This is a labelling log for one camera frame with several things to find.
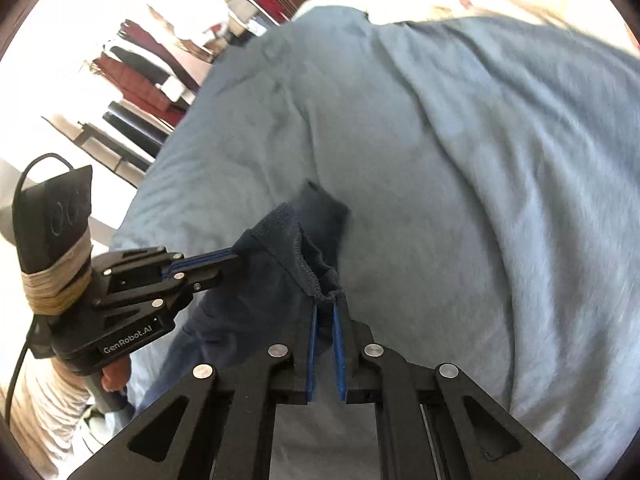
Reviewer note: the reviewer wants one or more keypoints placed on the row of hanging clothes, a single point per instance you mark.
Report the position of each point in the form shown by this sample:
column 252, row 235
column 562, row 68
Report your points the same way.
column 145, row 85

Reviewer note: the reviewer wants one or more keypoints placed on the person's left forearm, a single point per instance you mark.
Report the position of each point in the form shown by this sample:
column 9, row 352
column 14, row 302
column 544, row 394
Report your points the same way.
column 45, row 405

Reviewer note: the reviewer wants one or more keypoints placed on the blue bed blanket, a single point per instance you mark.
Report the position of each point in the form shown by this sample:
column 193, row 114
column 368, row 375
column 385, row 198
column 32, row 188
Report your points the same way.
column 450, row 185

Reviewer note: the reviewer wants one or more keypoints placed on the navy blue pants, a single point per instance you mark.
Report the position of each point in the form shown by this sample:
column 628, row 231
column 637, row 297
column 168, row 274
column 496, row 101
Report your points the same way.
column 240, row 300

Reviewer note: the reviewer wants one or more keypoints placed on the person's left hand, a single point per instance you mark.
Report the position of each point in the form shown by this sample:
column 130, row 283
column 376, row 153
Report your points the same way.
column 117, row 375

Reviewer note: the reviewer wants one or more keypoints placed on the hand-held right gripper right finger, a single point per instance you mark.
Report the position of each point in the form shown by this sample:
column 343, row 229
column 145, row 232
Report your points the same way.
column 340, row 355

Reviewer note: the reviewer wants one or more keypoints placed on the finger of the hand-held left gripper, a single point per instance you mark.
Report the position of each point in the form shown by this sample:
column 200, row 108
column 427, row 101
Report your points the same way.
column 200, row 277
column 205, row 258

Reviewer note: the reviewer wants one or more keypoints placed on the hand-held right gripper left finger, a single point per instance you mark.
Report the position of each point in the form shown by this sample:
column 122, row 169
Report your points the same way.
column 311, row 355

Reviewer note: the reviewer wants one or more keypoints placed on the black tower fan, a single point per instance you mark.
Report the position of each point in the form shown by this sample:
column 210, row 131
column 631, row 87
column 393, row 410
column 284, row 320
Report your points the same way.
column 135, row 127

